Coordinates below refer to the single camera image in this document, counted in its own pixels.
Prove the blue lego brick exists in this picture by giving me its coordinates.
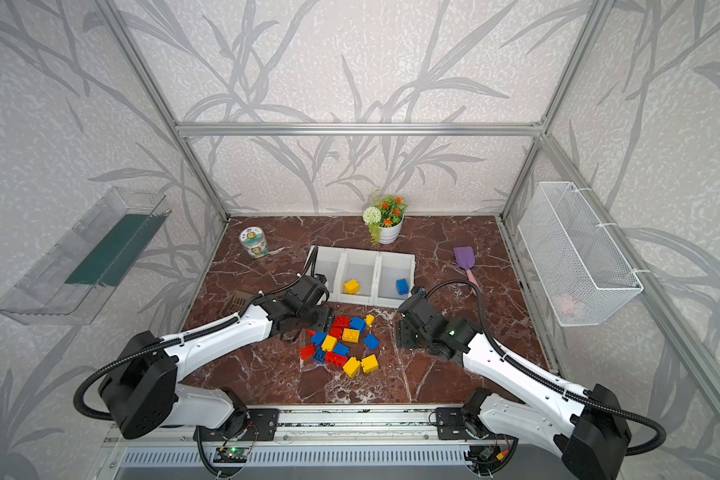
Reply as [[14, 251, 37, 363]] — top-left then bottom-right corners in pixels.
[[395, 278, 410, 296], [311, 332, 327, 348], [331, 343, 350, 359], [363, 334, 380, 351], [349, 317, 367, 332]]

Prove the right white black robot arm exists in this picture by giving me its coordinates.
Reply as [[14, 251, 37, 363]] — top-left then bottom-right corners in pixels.
[[398, 287, 667, 479]]

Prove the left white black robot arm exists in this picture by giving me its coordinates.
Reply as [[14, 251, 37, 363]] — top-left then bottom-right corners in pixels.
[[73, 275, 333, 439]]

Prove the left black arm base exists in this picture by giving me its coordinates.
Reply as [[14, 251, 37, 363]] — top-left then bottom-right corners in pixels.
[[193, 389, 280, 442]]

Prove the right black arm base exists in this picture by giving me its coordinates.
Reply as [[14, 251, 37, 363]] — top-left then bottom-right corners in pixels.
[[429, 387, 502, 440]]

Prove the blue lego brick low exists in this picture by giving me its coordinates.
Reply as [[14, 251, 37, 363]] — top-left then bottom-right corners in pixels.
[[313, 350, 326, 364]]

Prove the left white bin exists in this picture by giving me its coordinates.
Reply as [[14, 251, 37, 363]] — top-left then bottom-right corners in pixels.
[[307, 245, 344, 302]]

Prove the white bin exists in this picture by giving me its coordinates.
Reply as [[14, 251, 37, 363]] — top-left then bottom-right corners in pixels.
[[336, 249, 378, 305], [371, 251, 416, 309], [307, 245, 344, 302]]

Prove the right white bin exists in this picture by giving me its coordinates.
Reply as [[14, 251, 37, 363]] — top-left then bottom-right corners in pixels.
[[371, 251, 416, 309]]

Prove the brown slotted scoop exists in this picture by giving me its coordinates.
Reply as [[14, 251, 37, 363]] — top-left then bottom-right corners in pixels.
[[220, 290, 254, 318]]

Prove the red flat lego brick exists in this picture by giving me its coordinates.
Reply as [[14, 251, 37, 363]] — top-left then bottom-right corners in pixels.
[[325, 352, 348, 368]]

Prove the middle white bin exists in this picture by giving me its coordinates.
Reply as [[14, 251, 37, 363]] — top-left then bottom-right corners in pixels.
[[336, 249, 378, 305]]

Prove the purple pink scoop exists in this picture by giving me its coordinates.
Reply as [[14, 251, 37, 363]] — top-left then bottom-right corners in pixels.
[[453, 246, 479, 286]]

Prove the white potted flower plant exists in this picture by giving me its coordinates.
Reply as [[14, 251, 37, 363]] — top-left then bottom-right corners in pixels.
[[362, 190, 408, 246]]

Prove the pink item in basket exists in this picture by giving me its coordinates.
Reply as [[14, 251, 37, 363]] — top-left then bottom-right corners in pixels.
[[552, 294, 581, 318]]

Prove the green circuit board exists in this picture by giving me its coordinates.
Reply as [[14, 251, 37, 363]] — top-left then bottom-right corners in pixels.
[[213, 446, 252, 464]]

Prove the green mat in shelf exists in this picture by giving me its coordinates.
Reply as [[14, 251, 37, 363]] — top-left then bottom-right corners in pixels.
[[65, 214, 150, 287]]

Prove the aluminium front rail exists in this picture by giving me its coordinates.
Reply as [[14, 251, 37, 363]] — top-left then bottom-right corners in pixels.
[[101, 403, 607, 448]]

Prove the white wire mesh basket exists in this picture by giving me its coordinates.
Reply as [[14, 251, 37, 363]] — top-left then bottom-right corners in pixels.
[[518, 181, 643, 327]]

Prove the clear plastic wall shelf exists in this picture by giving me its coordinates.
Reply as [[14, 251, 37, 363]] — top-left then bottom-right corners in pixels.
[[0, 187, 171, 326]]

